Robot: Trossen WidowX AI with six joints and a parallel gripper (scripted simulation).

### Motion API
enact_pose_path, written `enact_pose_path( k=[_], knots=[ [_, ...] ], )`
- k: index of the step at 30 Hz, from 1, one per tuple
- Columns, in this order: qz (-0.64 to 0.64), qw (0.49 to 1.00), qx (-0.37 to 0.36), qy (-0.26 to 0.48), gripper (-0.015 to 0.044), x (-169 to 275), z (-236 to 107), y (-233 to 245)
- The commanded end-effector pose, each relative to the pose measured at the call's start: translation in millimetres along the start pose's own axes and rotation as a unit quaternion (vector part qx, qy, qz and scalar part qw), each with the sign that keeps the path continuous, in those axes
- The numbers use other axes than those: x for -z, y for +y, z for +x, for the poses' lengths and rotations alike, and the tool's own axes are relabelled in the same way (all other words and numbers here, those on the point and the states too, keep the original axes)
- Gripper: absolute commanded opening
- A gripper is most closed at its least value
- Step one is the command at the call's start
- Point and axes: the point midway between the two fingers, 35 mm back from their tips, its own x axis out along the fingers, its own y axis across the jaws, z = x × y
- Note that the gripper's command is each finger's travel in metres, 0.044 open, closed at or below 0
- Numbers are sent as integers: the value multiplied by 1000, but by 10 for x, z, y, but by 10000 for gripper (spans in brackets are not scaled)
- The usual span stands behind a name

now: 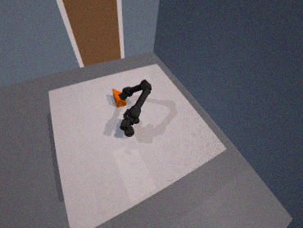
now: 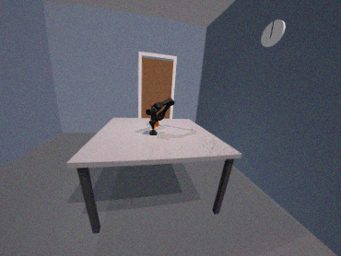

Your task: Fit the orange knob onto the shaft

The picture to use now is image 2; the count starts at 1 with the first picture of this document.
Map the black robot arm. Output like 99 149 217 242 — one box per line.
146 98 175 122

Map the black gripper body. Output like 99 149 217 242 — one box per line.
149 114 157 124

